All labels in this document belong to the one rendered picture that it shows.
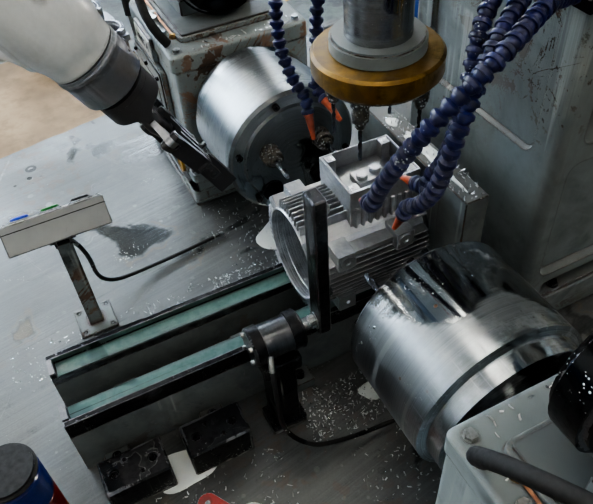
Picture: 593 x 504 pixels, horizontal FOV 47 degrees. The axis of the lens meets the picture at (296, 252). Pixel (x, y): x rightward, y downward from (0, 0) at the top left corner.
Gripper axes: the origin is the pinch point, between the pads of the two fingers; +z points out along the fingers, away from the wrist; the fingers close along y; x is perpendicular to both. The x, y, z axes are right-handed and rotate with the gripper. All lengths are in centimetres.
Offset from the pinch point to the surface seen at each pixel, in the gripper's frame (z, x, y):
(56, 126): 83, 63, 191
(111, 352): 11.5, 32.8, -2.4
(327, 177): 13.1, -11.5, -3.6
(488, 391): 10.6, -9.7, -46.5
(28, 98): 79, 69, 220
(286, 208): 10.8, -3.8, -4.9
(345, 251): 15.9, -6.4, -14.6
